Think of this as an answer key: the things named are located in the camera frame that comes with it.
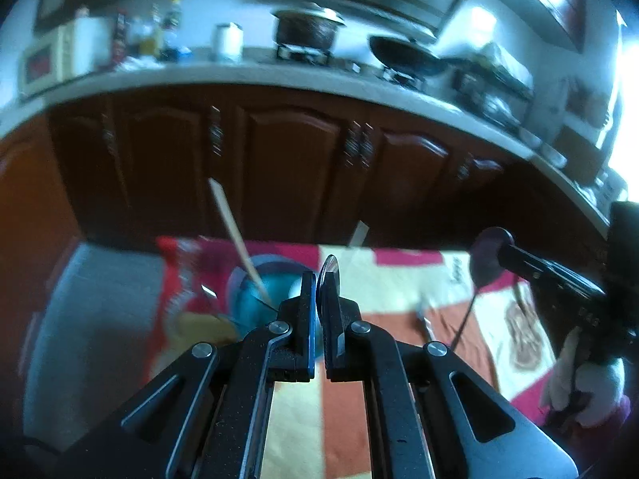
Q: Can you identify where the black wok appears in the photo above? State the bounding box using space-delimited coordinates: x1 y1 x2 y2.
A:
368 35 450 78

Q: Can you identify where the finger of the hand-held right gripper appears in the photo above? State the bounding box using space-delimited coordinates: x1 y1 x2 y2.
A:
496 242 607 310

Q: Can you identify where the long thin-handled metal spoon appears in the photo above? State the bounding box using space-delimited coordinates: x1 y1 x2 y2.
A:
449 227 515 352

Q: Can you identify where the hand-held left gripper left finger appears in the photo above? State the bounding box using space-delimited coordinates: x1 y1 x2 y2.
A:
65 270 317 479

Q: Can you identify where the wooden chopstick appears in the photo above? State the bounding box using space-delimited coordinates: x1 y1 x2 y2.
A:
208 178 275 310

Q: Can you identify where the person's right hand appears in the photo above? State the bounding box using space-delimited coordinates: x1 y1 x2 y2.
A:
542 327 632 427

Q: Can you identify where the yellow-capped bottle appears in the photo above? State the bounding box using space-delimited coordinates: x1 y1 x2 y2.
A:
162 0 185 55

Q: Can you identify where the white jar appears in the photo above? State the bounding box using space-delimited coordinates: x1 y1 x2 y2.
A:
214 22 245 61

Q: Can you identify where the gas stove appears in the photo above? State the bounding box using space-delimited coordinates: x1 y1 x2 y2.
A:
272 45 430 85

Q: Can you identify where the patchwork fleece blanket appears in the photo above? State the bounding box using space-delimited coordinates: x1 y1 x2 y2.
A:
145 237 565 479

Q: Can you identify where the metal dish rack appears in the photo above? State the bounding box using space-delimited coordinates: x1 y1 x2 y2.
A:
452 42 535 131

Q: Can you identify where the cooking oil bottle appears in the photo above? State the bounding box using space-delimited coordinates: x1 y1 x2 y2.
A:
137 5 163 58

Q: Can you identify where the grey stone kitchen countertop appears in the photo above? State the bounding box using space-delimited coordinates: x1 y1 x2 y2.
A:
0 47 630 230

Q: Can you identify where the dark sauce bottle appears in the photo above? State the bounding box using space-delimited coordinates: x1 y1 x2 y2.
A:
114 10 129 61

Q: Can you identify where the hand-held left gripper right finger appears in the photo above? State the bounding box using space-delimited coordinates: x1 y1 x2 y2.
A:
318 279 580 479

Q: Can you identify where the dark wooden kitchen cabinet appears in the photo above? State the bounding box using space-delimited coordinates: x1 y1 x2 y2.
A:
0 85 615 260

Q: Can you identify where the metal fork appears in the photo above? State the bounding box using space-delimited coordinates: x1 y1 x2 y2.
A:
414 304 437 340

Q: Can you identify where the white microwave oven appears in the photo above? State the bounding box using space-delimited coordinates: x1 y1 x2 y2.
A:
19 15 115 97

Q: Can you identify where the dark cooking pot with lid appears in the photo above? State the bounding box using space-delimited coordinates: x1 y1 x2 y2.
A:
271 4 346 53

